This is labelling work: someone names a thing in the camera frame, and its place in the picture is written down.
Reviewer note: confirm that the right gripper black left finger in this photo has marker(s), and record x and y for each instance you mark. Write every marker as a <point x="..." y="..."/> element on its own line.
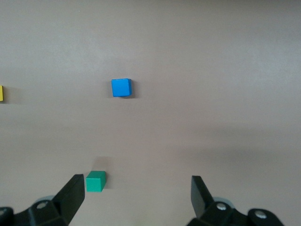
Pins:
<point x="68" y="200"/>

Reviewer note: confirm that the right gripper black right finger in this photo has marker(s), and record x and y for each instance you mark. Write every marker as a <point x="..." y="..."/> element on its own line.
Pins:
<point x="202" y="202"/>

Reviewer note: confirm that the blue wooden block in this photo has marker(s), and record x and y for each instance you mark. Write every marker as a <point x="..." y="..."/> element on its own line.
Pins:
<point x="121" y="87"/>

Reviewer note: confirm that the green wooden block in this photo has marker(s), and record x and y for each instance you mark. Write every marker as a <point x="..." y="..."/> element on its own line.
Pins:
<point x="94" y="182"/>

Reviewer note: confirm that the yellow wooden block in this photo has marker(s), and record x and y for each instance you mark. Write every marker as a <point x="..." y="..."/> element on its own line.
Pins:
<point x="1" y="93"/>

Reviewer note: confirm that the brown table cover sheet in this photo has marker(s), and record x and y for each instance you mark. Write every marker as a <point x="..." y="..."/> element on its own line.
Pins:
<point x="211" y="70"/>

